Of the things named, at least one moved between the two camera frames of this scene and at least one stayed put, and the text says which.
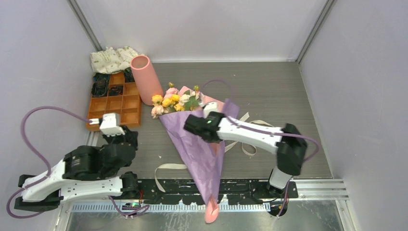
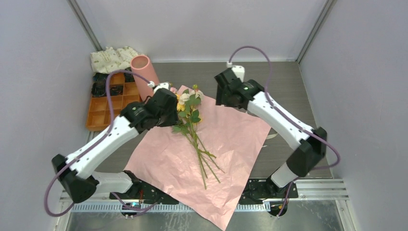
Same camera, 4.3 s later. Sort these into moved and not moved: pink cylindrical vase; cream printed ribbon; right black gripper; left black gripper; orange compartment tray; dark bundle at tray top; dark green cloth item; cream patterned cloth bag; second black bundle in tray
Moved: right black gripper; left black gripper; cream printed ribbon
Not moved: orange compartment tray; dark green cloth item; cream patterned cloth bag; dark bundle at tray top; pink cylindrical vase; second black bundle in tray
